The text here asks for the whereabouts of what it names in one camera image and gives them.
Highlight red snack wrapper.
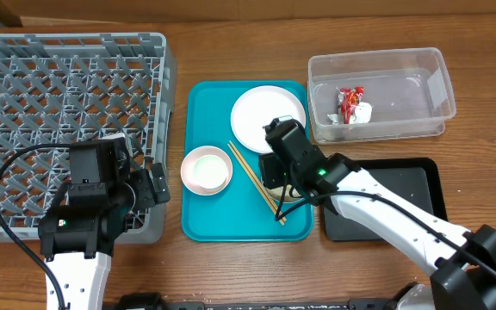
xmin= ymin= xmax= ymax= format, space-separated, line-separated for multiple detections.
xmin=338 ymin=86 xmax=364 ymax=124

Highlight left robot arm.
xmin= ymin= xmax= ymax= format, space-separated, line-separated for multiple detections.
xmin=38 ymin=133 xmax=171 ymax=309

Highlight white napkin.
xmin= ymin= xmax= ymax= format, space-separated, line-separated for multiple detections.
xmin=327 ymin=102 xmax=373 ymax=125

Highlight wooden chopstick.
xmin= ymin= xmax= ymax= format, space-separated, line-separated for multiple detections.
xmin=230 ymin=139 xmax=288 ymax=223
xmin=227 ymin=142 xmax=285 ymax=226

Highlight grey plastic dish rack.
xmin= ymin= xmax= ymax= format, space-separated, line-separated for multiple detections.
xmin=0 ymin=33 xmax=177 ymax=242

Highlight pink shallow bowl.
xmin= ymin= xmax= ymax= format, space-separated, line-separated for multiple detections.
xmin=180 ymin=146 xmax=233 ymax=195

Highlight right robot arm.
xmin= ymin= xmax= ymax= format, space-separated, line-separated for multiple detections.
xmin=263 ymin=116 xmax=496 ymax=310

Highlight grey bowl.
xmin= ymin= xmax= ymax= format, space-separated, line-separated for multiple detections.
xmin=263 ymin=184 xmax=302 ymax=204

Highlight small white cup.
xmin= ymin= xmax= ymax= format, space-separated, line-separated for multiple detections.
xmin=193 ymin=155 xmax=228 ymax=191

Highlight clear plastic bin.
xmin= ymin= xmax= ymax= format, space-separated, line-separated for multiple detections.
xmin=307 ymin=47 xmax=456 ymax=144

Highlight white round plate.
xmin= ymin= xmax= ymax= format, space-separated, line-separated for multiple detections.
xmin=231 ymin=85 xmax=307 ymax=153

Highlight teal plastic tray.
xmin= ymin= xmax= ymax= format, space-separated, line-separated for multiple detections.
xmin=182 ymin=80 xmax=313 ymax=242

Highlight black rectangular tray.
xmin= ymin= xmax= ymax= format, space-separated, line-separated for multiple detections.
xmin=323 ymin=158 xmax=448 ymax=242

